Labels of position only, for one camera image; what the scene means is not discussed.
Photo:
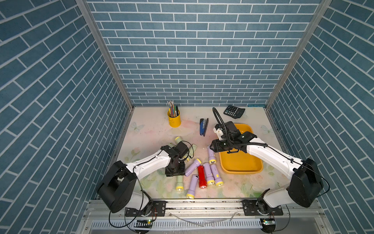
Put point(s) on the yellow pen cup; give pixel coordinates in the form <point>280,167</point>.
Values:
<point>174,122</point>

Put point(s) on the yellow plastic storage tray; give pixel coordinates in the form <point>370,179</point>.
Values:
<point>240,163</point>

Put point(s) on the black calculator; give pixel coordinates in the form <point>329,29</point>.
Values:
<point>234,112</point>

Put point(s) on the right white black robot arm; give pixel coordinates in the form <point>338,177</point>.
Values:
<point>305,184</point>

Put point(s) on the purple flashlight bottom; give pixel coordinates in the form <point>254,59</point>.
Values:
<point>193,184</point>

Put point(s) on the purple flashlight upper right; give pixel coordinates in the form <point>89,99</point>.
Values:
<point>211,156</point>

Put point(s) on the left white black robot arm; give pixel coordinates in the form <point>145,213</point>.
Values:
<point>116,188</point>

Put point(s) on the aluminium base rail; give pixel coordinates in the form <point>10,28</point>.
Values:
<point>206,216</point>

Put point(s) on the green flashlight slanted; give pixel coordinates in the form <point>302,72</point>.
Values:
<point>190,154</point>

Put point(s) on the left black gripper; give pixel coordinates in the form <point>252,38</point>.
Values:
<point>181,171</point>

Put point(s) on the blue black stapler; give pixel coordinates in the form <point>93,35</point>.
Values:
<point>203,126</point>

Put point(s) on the purple flashlight slanted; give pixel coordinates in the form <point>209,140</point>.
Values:
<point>196,163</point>

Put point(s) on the pens in cup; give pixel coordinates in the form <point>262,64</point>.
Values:
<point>173,110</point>

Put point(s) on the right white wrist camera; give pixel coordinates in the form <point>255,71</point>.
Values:
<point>218,131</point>

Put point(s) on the red flashlight middle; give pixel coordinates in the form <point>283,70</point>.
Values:
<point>202,178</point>

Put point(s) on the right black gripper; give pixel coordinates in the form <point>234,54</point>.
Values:
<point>215,146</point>

